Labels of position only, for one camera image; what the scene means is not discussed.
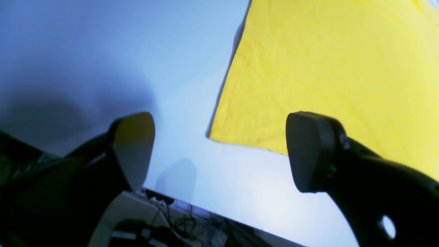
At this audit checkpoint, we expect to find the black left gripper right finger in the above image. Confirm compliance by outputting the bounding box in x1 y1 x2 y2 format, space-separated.
286 111 439 247

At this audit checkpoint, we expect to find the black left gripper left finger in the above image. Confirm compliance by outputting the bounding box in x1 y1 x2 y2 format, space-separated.
1 111 155 247

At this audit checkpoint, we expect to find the yellow orange T-shirt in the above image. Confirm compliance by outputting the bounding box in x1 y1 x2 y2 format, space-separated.
208 0 439 179

